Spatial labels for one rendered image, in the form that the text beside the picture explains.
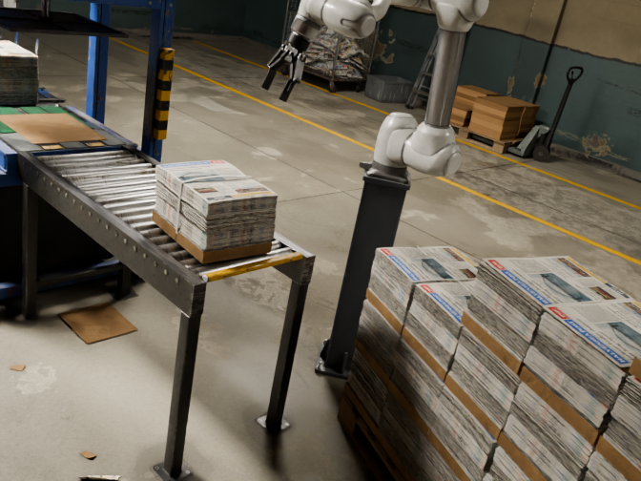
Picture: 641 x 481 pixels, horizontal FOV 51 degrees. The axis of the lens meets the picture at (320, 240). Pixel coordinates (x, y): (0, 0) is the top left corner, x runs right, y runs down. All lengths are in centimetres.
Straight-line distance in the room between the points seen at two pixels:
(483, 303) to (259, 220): 81
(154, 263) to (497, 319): 114
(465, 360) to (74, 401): 160
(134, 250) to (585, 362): 150
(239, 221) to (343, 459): 110
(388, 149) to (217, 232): 93
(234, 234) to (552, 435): 118
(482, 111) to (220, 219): 669
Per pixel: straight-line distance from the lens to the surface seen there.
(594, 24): 928
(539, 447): 201
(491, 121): 862
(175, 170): 245
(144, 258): 239
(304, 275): 251
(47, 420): 288
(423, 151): 273
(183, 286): 221
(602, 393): 182
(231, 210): 226
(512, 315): 202
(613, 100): 913
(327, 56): 998
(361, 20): 218
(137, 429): 283
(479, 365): 216
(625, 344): 188
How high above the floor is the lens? 182
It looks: 23 degrees down
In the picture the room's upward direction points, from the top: 11 degrees clockwise
